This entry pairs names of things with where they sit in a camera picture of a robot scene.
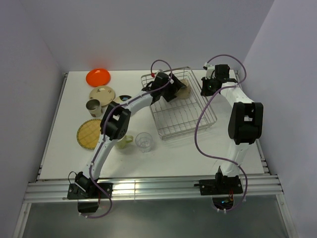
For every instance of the pale green mug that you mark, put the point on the pale green mug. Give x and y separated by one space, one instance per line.
122 143

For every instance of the metal tumbler cup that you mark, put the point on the metal tumbler cup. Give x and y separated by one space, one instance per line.
94 108

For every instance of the yellow woven pattern plate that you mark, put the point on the yellow woven pattern plate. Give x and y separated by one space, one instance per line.
88 134

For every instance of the clear plastic cup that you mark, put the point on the clear plastic cup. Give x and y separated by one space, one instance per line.
144 142

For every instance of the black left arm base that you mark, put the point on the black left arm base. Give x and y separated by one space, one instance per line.
85 188

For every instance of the orange plastic plate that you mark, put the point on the orange plastic plate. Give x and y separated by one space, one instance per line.
98 77

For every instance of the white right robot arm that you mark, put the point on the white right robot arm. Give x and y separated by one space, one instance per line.
246 120

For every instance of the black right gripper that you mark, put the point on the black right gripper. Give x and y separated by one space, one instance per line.
204 91

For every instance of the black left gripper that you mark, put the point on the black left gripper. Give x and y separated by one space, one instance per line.
177 85

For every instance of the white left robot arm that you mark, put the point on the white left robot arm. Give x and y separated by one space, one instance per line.
115 122

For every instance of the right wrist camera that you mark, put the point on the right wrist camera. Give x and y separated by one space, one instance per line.
209 68

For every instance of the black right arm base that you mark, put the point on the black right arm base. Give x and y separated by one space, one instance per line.
223 188

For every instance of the beige plate black spot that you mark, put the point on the beige plate black spot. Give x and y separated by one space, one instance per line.
122 98

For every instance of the wire dish rack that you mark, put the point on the wire dish rack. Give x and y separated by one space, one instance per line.
180 117

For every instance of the beige floral plate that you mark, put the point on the beige floral plate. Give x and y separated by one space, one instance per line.
103 94

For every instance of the beige ceramic bowl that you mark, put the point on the beige ceramic bowl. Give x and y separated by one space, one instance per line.
184 93

